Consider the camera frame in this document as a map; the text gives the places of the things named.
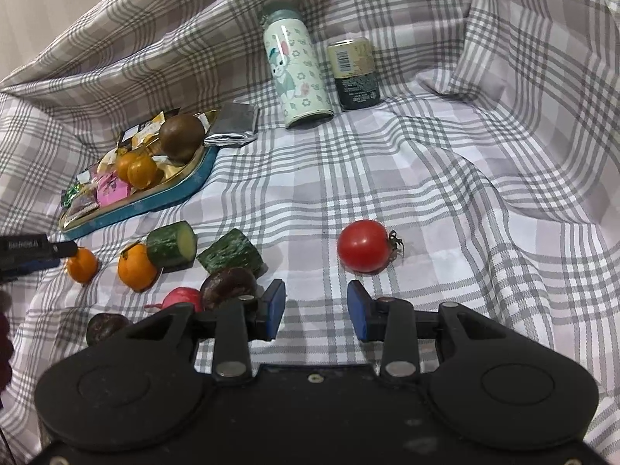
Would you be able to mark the red tomato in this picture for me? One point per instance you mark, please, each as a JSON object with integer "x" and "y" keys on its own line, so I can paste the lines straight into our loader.
{"x": 363, "y": 247}

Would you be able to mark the brown round fruit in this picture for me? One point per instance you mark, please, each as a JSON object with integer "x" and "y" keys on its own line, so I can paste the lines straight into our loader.
{"x": 181, "y": 138}

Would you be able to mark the green foil candy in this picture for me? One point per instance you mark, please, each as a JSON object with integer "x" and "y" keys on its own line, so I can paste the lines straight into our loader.
{"x": 72, "y": 194}

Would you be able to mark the pink snack packet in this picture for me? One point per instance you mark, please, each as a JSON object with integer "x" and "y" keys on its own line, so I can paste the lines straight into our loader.
{"x": 112, "y": 190}

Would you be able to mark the blue and gold tin tray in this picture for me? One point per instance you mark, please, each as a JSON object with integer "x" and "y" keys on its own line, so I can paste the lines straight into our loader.
{"x": 145, "y": 206}

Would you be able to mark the yellow snack packet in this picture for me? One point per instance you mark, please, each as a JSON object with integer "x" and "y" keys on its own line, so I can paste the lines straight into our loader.
{"x": 156, "y": 122}

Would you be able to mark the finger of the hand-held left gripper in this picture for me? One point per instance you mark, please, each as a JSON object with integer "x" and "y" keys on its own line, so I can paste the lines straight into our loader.
{"x": 29, "y": 252}

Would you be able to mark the cut cucumber piece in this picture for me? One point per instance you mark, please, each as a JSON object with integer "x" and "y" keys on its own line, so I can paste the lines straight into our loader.
{"x": 232, "y": 256}
{"x": 169, "y": 244}

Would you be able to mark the silver foil packet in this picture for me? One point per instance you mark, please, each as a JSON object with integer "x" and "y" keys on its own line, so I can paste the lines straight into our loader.
{"x": 232, "y": 126}

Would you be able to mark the dark purple passion fruit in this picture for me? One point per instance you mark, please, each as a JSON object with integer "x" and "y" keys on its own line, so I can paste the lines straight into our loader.
{"x": 225, "y": 286}
{"x": 105, "y": 327}

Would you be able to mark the black snack packet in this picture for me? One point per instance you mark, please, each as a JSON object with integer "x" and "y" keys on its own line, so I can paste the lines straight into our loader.
{"x": 131, "y": 134}

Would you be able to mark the small orange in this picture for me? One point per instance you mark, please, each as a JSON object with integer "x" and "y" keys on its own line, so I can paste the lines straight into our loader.
{"x": 82, "y": 266}
{"x": 122, "y": 162}
{"x": 137, "y": 266}
{"x": 144, "y": 172}

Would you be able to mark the cartoon print water bottle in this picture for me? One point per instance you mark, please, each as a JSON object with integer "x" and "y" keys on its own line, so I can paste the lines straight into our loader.
{"x": 295, "y": 72}

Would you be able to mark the red radish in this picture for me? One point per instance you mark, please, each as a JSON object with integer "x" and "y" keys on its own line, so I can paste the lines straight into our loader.
{"x": 184, "y": 298}

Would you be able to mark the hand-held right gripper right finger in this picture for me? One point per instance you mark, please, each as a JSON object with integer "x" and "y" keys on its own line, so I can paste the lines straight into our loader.
{"x": 358, "y": 315}

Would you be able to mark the plaid blanket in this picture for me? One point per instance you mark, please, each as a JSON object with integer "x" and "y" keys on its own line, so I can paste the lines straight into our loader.
{"x": 436, "y": 179}

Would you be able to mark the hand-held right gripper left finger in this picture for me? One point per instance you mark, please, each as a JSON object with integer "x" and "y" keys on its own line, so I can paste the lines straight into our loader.
{"x": 273, "y": 307}

